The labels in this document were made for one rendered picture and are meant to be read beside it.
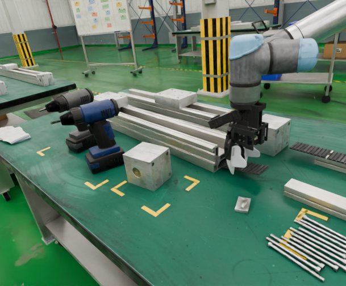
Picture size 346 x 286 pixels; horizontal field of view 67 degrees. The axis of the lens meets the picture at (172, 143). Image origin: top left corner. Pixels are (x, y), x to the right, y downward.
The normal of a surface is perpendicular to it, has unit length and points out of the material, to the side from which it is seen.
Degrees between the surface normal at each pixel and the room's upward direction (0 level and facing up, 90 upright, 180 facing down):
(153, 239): 0
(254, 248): 0
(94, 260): 0
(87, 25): 90
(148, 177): 90
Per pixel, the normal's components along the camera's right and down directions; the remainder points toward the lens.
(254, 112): -0.73, 0.36
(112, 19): -0.38, 0.44
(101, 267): -0.10, -0.89
